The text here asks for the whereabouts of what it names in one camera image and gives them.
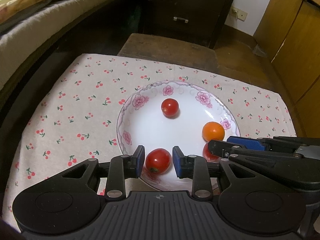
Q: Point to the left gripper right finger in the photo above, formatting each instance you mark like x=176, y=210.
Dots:
x=193, y=167

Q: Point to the small orange tangerine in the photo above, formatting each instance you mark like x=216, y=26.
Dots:
x=213, y=131

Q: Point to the wall power socket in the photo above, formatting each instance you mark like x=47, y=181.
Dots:
x=238, y=14

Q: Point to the red cherry tomato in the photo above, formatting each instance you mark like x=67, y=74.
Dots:
x=170, y=107
x=158, y=161

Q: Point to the dark wooden nightstand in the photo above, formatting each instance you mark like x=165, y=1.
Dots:
x=194, y=21

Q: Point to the white floral plate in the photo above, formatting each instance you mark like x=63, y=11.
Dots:
x=142, y=122

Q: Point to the cherry print tablecloth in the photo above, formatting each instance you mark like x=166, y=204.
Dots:
x=77, y=119

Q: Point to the wooden wardrobe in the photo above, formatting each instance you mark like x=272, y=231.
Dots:
x=289, y=35

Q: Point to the dark wooden bed frame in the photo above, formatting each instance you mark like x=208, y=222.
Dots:
x=100, y=31

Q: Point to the wooden low table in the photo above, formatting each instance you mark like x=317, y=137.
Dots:
x=168, y=50

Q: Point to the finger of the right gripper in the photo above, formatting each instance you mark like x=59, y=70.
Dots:
x=277, y=143
x=227, y=150

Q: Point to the grey bed mattress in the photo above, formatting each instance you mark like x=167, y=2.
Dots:
x=35, y=26

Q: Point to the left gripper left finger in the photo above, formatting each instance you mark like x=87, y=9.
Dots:
x=121, y=168

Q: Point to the oval red tomato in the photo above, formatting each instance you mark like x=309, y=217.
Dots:
x=209, y=156

